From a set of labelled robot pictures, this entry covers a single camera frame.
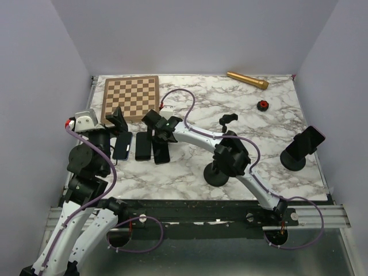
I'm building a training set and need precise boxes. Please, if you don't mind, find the black phone stand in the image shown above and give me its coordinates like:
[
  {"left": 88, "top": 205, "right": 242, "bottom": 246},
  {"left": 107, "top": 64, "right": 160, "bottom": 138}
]
[
  {"left": 204, "top": 161, "right": 229, "bottom": 187},
  {"left": 280, "top": 133, "right": 316, "bottom": 171},
  {"left": 219, "top": 113, "right": 238, "bottom": 134}
]

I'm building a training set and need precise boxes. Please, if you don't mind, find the black phone red case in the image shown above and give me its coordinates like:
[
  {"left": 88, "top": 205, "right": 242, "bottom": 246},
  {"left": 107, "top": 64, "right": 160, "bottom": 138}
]
[{"left": 285, "top": 126, "right": 325, "bottom": 160}]

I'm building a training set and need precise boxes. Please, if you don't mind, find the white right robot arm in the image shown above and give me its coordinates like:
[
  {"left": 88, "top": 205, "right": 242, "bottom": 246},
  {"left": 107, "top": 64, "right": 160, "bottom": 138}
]
[{"left": 142, "top": 110, "right": 288, "bottom": 225}]

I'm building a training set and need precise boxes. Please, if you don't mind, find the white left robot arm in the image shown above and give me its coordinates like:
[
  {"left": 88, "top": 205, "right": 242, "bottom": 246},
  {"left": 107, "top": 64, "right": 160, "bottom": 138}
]
[{"left": 20, "top": 107, "right": 128, "bottom": 275}]

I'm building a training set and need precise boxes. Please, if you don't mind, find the black phone blue edge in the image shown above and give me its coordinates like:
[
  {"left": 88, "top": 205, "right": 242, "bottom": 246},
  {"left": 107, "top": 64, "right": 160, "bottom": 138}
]
[{"left": 112, "top": 132, "right": 133, "bottom": 160}]

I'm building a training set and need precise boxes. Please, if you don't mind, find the wooden chessboard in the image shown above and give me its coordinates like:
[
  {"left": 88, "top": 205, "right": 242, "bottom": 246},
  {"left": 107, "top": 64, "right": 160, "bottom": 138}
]
[{"left": 101, "top": 75, "right": 160, "bottom": 124}]

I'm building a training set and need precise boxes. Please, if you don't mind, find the black red knob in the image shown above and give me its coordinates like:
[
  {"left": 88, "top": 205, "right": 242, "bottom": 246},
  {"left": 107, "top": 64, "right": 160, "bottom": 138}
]
[{"left": 256, "top": 100, "right": 269, "bottom": 112}]

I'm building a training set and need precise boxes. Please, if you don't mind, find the gold cylinder tube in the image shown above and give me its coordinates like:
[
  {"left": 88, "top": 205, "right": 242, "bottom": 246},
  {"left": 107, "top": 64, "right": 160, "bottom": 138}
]
[{"left": 227, "top": 71, "right": 269, "bottom": 90}]

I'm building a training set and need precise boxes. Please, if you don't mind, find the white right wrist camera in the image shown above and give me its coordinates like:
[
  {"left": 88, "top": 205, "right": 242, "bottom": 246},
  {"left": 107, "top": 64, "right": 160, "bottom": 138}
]
[{"left": 159, "top": 105, "right": 174, "bottom": 120}]

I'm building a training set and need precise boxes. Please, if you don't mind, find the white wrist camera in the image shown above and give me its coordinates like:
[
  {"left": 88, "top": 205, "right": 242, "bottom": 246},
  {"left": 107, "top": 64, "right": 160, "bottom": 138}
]
[
  {"left": 159, "top": 105, "right": 174, "bottom": 120},
  {"left": 65, "top": 109, "right": 104, "bottom": 133}
]

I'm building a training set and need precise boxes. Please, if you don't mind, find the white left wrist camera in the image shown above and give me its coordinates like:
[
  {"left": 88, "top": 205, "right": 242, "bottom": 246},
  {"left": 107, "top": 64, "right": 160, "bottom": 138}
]
[{"left": 65, "top": 109, "right": 104, "bottom": 133}]

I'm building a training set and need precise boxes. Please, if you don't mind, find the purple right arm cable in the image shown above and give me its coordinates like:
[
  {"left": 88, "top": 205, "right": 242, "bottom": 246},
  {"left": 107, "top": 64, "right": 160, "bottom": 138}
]
[{"left": 160, "top": 89, "right": 325, "bottom": 250}]

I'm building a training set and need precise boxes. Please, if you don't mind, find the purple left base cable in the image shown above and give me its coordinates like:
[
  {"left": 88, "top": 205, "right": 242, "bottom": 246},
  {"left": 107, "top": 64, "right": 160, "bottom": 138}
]
[{"left": 106, "top": 216, "right": 165, "bottom": 254}]

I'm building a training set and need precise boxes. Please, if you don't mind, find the black mounting rail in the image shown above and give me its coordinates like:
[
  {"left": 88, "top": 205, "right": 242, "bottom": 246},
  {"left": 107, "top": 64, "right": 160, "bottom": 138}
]
[{"left": 97, "top": 198, "right": 298, "bottom": 240}]

